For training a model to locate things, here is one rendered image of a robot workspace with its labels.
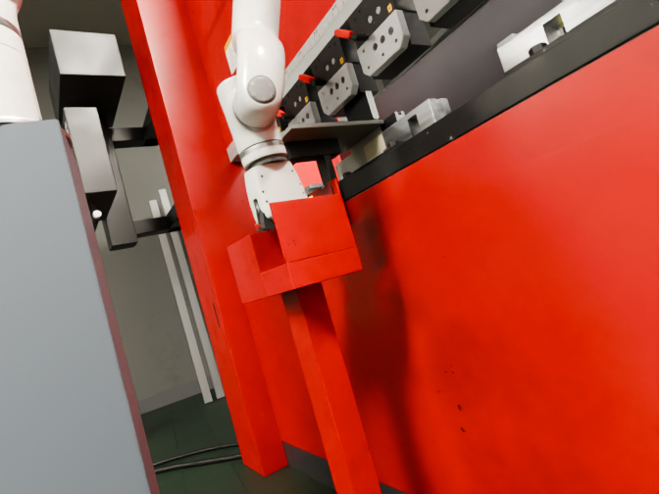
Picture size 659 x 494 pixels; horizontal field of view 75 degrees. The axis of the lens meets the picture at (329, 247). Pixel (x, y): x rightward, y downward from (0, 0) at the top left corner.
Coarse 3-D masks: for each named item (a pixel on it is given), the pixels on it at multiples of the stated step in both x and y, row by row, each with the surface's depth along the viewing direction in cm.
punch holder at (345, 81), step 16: (336, 48) 111; (352, 48) 111; (320, 64) 118; (336, 64) 112; (352, 64) 110; (336, 80) 113; (352, 80) 109; (368, 80) 112; (320, 96) 121; (336, 96) 114; (352, 96) 111; (336, 112) 119
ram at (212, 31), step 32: (192, 0) 184; (224, 0) 159; (288, 0) 125; (320, 0) 113; (352, 0) 103; (224, 32) 165; (288, 32) 128; (224, 64) 170; (288, 64) 132; (224, 128) 184
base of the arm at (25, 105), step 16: (0, 32) 67; (0, 48) 66; (16, 48) 69; (0, 64) 65; (16, 64) 68; (0, 80) 65; (16, 80) 67; (0, 96) 64; (16, 96) 66; (32, 96) 69; (0, 112) 64; (16, 112) 65; (32, 112) 68
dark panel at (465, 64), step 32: (512, 0) 125; (544, 0) 118; (480, 32) 136; (512, 32) 127; (416, 64) 160; (448, 64) 148; (480, 64) 138; (384, 96) 176; (416, 96) 163; (448, 96) 150
